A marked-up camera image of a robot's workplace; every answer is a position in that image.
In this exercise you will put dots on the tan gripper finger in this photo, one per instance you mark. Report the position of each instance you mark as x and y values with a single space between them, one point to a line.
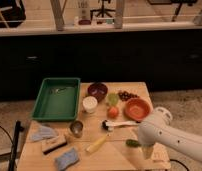
147 151

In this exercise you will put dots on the green chili pepper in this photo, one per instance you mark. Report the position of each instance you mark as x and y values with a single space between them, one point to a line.
132 143

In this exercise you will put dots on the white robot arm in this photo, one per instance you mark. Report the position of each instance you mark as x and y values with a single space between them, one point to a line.
155 128

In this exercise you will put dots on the white cup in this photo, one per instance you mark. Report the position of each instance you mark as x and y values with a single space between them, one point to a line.
89 104

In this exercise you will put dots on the metal cup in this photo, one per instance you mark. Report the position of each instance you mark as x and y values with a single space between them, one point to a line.
76 128

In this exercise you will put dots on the orange bowl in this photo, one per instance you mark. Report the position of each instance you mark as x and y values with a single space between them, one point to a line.
137 109

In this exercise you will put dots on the red tomato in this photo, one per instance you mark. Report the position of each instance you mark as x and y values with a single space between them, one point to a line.
113 112

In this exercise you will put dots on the bunch of dark grapes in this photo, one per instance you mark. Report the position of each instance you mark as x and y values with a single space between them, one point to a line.
125 96

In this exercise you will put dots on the green apple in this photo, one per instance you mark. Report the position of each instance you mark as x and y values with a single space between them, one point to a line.
112 99

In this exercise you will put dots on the dark red bowl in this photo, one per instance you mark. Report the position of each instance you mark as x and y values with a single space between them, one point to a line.
98 90

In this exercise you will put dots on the blue sponge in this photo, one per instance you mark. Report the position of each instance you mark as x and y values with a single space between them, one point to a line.
66 159

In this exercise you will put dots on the wooden block eraser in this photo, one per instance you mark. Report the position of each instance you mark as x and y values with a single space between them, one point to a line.
50 145

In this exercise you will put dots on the green plastic tray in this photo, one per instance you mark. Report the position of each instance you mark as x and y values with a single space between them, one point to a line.
62 106

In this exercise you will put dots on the grey blue cloth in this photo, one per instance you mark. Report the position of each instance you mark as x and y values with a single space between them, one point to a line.
43 132

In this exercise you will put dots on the metal spoon in tray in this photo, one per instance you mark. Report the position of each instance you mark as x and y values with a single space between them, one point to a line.
57 90

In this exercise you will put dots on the black pole stand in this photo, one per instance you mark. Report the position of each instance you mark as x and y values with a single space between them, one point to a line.
18 129

